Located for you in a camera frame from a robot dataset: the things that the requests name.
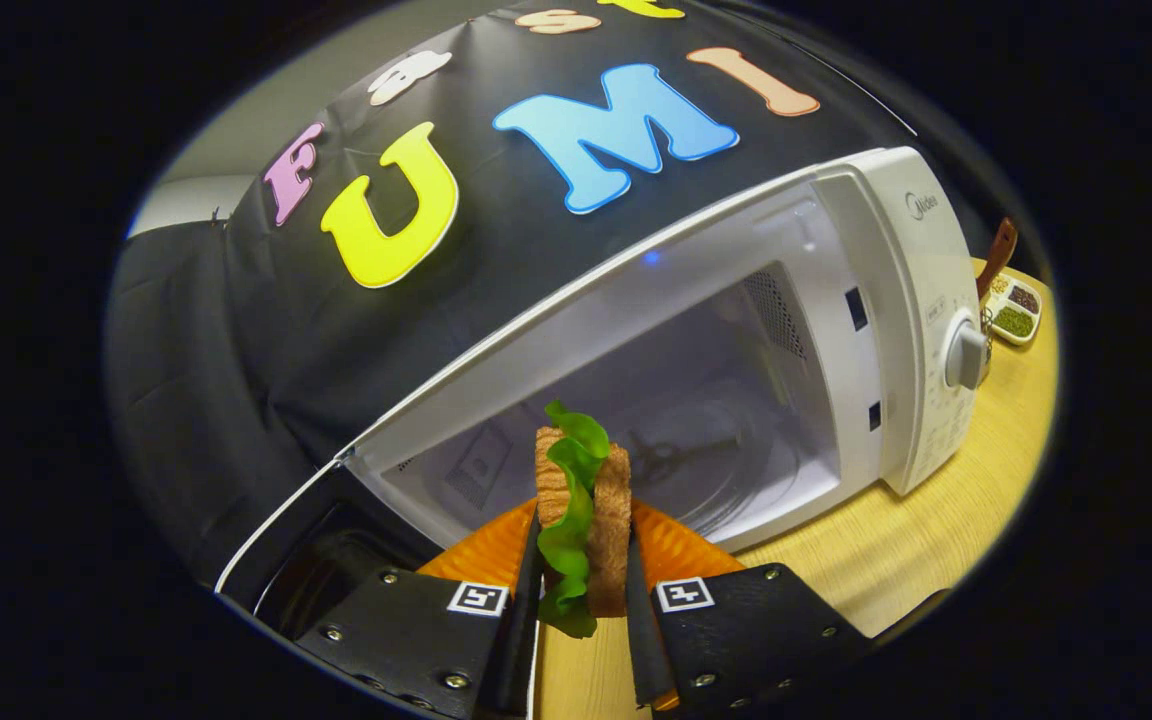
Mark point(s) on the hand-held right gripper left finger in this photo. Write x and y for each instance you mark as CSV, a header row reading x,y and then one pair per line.
x,y
521,640

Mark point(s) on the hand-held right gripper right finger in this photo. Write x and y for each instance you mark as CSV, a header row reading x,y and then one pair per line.
x,y
641,640

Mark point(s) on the lettuce sandwich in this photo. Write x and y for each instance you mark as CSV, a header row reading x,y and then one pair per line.
x,y
611,540

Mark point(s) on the white microwave oven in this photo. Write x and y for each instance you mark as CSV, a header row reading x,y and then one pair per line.
x,y
886,300

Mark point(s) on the black backdrop cloth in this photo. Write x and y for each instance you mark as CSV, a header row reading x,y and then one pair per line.
x,y
236,350

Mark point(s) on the white divided dish of beans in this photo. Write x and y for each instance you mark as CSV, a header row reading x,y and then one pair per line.
x,y
1014,318

